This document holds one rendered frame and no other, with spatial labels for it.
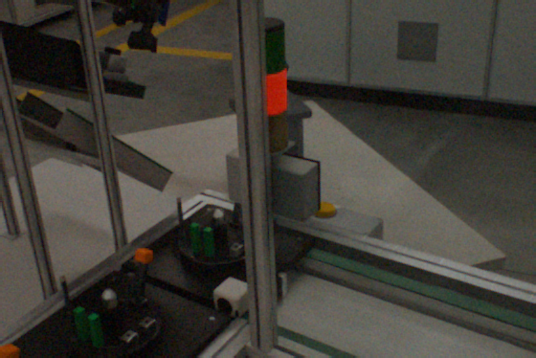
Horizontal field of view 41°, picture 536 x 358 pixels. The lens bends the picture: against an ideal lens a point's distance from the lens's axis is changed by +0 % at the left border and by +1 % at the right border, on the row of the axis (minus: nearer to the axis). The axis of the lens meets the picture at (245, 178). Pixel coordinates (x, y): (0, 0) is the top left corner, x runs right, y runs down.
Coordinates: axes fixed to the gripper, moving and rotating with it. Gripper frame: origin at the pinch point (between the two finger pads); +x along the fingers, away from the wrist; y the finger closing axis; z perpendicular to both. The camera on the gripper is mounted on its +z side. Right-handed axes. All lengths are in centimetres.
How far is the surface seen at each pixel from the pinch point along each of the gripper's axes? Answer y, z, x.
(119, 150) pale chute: 49, -16, -29
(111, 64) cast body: 37, -14, -38
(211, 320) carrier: 77, -42, -33
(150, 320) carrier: 80, -35, -39
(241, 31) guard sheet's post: 53, -48, -72
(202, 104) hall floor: -120, 73, 231
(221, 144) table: 16.6, -16.4, 24.2
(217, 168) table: 28.0, -20.0, 16.0
